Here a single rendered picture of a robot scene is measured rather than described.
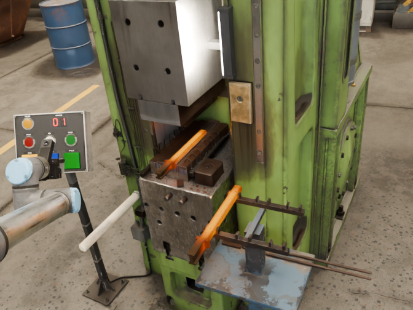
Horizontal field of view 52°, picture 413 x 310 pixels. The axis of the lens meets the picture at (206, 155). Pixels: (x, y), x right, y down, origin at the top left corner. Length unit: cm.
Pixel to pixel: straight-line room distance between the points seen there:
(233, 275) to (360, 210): 165
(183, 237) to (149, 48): 89
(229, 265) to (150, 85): 79
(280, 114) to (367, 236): 151
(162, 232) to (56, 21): 463
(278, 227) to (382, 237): 113
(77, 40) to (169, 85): 477
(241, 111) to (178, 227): 65
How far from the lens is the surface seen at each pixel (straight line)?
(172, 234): 208
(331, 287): 267
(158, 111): 178
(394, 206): 330
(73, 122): 205
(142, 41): 169
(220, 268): 176
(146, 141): 212
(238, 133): 180
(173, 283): 241
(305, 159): 222
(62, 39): 639
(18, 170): 162
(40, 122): 211
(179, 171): 189
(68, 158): 205
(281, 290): 168
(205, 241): 147
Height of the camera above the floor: 200
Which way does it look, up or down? 32 degrees down
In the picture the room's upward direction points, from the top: 6 degrees counter-clockwise
